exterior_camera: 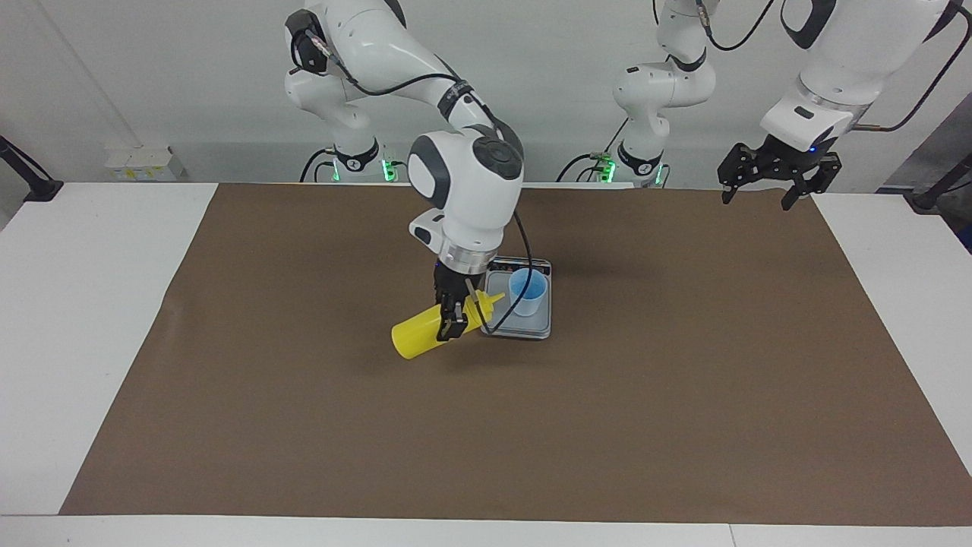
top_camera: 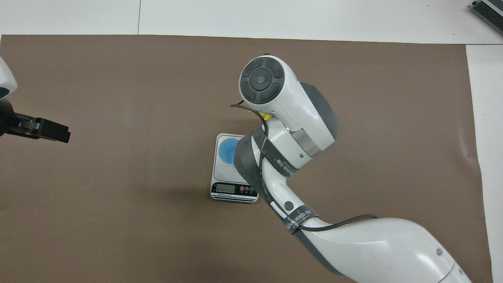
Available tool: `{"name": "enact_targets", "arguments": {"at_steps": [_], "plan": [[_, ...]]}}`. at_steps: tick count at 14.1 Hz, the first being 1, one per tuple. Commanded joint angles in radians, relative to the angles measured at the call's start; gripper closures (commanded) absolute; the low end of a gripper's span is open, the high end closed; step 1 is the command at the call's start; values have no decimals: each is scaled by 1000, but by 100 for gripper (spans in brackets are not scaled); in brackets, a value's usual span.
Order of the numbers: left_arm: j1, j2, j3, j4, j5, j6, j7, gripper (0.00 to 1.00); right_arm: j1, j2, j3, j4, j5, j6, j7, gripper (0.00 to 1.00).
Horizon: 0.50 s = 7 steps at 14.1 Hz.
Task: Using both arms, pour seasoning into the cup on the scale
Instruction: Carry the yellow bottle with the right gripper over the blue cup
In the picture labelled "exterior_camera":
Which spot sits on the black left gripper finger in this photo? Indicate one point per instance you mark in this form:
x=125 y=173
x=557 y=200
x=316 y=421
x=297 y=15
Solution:
x=729 y=194
x=795 y=198

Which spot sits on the white power strip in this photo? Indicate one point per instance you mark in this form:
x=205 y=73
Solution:
x=140 y=163

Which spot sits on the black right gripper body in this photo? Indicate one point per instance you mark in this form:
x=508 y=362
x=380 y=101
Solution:
x=449 y=287

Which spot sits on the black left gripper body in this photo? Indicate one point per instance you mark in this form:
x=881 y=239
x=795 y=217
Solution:
x=786 y=158

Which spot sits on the dark grey panel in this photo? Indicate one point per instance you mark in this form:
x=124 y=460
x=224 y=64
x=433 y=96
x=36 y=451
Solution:
x=949 y=140

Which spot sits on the yellow squeeze bottle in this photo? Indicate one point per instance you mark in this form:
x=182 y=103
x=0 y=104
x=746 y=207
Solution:
x=416 y=338

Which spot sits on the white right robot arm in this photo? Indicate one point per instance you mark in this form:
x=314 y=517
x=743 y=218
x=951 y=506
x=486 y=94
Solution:
x=463 y=175

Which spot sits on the brown table mat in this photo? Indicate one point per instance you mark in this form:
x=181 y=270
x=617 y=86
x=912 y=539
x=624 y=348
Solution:
x=486 y=425

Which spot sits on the silver digital kitchen scale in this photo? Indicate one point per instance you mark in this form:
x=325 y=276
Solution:
x=524 y=327

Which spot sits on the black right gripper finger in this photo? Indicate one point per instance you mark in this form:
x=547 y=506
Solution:
x=452 y=323

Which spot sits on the blue object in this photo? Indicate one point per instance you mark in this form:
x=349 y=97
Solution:
x=967 y=239

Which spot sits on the black clamp mount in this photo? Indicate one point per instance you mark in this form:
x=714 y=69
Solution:
x=930 y=199
x=42 y=188

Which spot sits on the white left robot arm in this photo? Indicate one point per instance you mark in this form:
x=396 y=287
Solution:
x=850 y=45

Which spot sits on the light blue plastic cup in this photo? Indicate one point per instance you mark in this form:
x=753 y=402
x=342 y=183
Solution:
x=528 y=304

